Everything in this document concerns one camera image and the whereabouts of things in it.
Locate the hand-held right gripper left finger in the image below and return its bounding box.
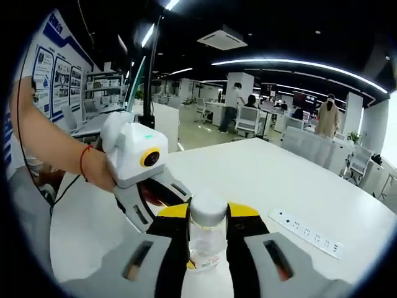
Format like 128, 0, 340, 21
92, 203, 190, 298

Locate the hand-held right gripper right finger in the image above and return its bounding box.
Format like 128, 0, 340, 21
226, 202, 351, 298

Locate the clear plastic bottle white cap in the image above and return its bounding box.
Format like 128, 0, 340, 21
187, 191, 231, 274

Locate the person's left hand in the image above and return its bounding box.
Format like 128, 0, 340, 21
87, 148, 118, 191

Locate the white table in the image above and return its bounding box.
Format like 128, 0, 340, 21
49, 138, 395, 298

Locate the white power strip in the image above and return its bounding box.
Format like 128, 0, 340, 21
267, 208, 344, 260

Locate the white mesh office chair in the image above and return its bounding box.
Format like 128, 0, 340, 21
234, 106, 262, 138

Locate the ceiling air vent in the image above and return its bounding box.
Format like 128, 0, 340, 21
197, 24, 248, 51

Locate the red string bracelet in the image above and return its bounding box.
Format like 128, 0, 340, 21
79, 144, 94, 183

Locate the wall poster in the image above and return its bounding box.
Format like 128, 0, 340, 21
30, 8, 94, 122

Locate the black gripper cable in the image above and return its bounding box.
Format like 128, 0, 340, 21
14, 76, 82, 215

